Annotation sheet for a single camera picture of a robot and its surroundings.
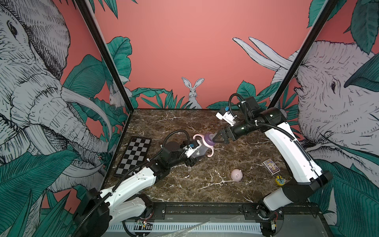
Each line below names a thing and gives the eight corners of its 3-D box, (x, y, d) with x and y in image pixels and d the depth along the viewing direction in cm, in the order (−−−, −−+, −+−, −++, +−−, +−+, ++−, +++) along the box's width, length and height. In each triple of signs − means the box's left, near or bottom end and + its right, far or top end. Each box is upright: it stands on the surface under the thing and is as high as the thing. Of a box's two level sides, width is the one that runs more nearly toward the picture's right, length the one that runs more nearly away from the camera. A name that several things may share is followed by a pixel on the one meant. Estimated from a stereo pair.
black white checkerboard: (118, 174, 88) (116, 172, 86) (130, 140, 104) (128, 137, 101) (142, 174, 88) (140, 172, 86) (150, 140, 104) (149, 138, 101)
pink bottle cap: (231, 181, 86) (233, 178, 82) (230, 172, 90) (231, 169, 86) (241, 181, 86) (243, 178, 83) (239, 172, 90) (241, 169, 86)
